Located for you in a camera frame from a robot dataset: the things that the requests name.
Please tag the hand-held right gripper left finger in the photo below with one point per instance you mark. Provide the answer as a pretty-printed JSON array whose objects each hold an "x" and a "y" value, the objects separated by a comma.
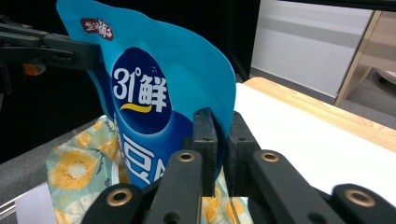
[{"x": 205, "y": 146}]

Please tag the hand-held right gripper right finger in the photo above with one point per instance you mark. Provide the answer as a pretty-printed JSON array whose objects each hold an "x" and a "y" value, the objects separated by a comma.
[{"x": 238, "y": 146}]

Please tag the blue snack packet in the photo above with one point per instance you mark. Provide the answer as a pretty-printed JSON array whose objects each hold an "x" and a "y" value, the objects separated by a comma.
[{"x": 174, "y": 62}]

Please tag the floral teal orange cloth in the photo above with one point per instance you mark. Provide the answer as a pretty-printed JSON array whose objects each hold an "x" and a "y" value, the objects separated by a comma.
[{"x": 74, "y": 168}]

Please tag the white cabinet panel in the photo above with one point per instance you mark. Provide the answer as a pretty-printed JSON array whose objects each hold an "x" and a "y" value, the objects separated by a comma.
[{"x": 305, "y": 46}]

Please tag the light wooden desk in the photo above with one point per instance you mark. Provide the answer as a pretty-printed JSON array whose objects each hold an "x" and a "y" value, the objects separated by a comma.
[{"x": 373, "y": 46}]

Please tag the aluminium rail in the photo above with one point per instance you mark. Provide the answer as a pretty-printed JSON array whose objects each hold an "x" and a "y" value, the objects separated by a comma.
[{"x": 7, "y": 205}]

